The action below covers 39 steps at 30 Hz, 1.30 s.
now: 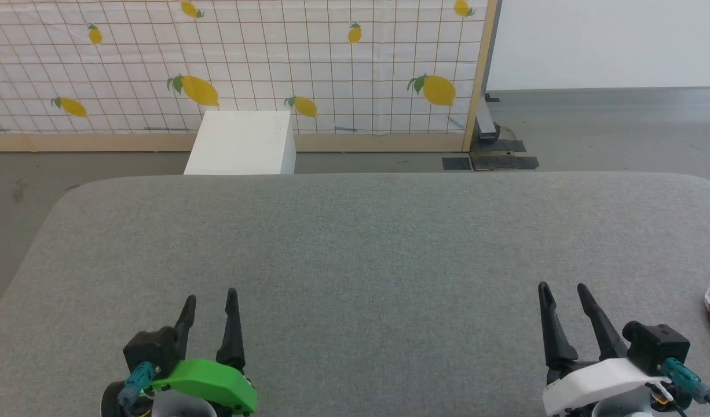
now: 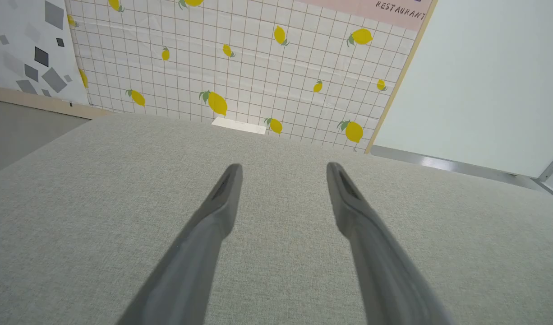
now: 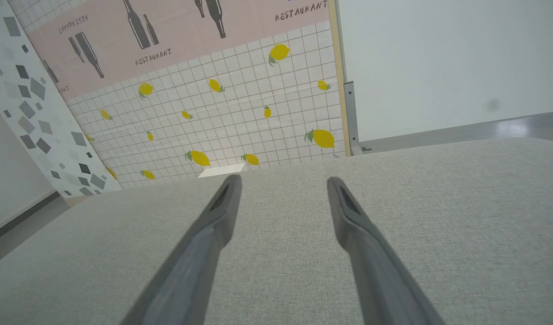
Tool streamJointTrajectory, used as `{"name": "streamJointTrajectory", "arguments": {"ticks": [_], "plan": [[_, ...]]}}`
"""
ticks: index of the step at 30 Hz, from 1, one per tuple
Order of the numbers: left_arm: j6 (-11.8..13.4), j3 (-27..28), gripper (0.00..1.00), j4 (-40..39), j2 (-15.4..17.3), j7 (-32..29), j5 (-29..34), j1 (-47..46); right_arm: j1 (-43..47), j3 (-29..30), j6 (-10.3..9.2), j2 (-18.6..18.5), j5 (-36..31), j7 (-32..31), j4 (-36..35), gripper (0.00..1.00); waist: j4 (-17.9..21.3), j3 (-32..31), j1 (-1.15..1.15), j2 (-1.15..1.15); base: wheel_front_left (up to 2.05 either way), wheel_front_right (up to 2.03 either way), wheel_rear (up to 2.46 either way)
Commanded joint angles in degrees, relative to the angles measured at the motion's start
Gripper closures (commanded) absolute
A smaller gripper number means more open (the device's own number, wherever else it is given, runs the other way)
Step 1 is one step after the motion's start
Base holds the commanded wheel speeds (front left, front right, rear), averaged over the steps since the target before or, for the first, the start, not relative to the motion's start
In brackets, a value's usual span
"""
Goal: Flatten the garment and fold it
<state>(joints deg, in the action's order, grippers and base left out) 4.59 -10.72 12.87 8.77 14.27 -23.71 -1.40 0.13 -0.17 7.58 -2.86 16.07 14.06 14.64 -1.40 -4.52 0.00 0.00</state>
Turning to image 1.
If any lemon-print grid screen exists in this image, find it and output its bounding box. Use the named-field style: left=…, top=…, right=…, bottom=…
left=0, top=0, right=500, bottom=153

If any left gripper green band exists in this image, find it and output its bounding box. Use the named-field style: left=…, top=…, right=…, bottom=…
left=144, top=287, right=258, bottom=417

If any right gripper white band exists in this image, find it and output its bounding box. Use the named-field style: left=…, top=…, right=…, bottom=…
left=537, top=281, right=671, bottom=417

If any black floor tape patch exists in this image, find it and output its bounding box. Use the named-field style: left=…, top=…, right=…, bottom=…
left=442, top=139, right=540, bottom=172

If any grey metal stand foot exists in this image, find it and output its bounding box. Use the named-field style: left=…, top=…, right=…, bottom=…
left=474, top=0, right=503, bottom=145

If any white rectangular box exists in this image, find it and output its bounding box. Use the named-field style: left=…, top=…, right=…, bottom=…
left=183, top=111, right=297, bottom=175

